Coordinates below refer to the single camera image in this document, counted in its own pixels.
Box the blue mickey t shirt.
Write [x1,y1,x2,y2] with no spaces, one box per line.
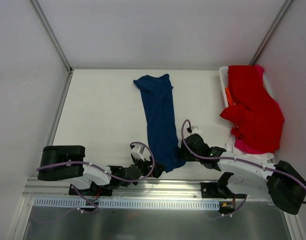
[133,73,185,173]

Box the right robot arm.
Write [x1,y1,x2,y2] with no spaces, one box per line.
[180,133,306,215]

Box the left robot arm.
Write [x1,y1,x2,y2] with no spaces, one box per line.
[36,142,166,195]

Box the white t shirt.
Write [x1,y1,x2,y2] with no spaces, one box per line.
[224,135,274,163]

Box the orange garment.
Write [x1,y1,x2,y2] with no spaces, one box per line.
[225,86,236,106]

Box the red t shirt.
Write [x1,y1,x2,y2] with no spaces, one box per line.
[219,64,286,154]

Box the white plastic basket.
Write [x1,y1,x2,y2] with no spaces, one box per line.
[218,64,275,108]

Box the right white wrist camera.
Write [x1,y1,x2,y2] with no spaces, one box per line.
[186,126,202,135]

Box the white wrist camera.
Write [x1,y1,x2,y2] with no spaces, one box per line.
[130,144,145,161]
[186,126,202,135]

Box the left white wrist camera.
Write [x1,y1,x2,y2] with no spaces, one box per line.
[130,144,145,161]

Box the aluminium mounting rail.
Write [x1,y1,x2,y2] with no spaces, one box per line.
[22,177,216,200]

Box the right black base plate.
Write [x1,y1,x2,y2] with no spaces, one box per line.
[200,182,246,199]

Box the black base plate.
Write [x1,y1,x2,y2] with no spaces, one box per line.
[78,183,113,197]
[200,182,246,199]

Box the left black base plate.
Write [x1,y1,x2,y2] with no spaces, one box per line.
[78,183,113,197]

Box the white slotted cable duct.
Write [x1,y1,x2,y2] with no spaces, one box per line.
[33,197,220,211]

